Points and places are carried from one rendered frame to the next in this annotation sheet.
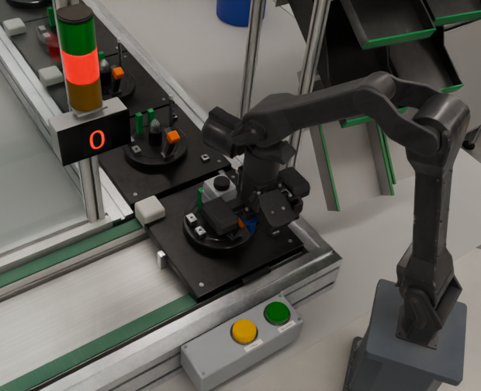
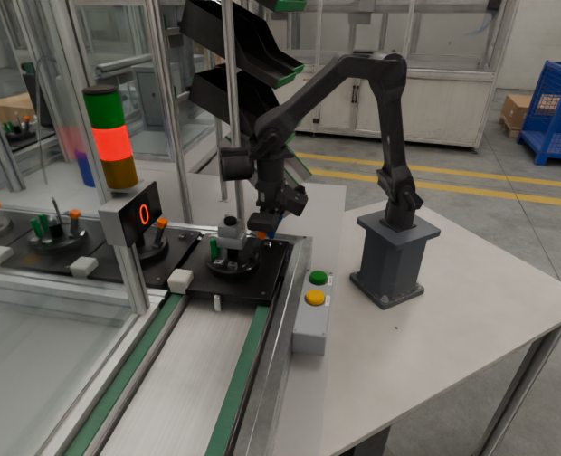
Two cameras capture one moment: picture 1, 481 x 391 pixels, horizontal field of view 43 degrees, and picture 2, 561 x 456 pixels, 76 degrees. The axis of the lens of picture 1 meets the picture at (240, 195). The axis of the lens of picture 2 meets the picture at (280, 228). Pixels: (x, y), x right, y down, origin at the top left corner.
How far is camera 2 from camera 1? 0.55 m
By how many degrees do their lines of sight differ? 34
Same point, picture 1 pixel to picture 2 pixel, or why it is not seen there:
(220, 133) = (238, 161)
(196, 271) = (251, 289)
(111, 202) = not seen: hidden behind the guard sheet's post
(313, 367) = (348, 303)
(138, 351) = (271, 355)
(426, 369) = (424, 235)
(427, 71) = not seen: hidden behind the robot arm
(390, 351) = (404, 238)
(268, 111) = (278, 115)
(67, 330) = (197, 394)
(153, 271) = (214, 318)
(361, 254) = not seen: hidden behind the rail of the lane
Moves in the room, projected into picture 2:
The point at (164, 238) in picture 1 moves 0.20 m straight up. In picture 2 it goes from (209, 287) to (198, 211)
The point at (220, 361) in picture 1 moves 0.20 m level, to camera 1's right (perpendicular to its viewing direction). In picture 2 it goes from (323, 321) to (382, 280)
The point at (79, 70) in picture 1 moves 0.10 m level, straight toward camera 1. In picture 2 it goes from (120, 143) to (166, 154)
